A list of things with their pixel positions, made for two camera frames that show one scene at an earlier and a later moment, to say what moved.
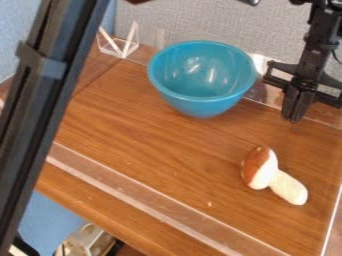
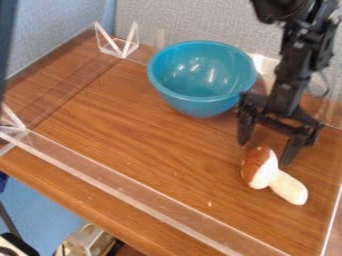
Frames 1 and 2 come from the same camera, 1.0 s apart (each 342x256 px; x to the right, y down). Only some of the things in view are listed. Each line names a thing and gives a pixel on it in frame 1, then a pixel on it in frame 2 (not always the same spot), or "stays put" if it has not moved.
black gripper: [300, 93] to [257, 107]
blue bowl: [202, 77] stays put
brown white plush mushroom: [262, 175] stays put
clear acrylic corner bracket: [115, 46] stays put
